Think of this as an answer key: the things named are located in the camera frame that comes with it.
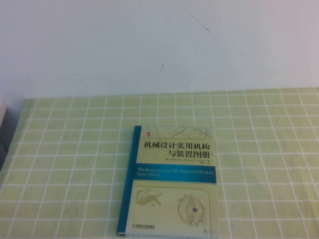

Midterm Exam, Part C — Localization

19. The blue and cream hardcover book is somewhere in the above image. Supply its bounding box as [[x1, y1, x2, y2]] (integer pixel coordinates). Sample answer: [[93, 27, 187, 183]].
[[116, 125, 220, 237]]

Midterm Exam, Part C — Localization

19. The green checked tablecloth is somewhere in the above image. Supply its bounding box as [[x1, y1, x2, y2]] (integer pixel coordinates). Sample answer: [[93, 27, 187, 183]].
[[0, 87, 319, 239]]

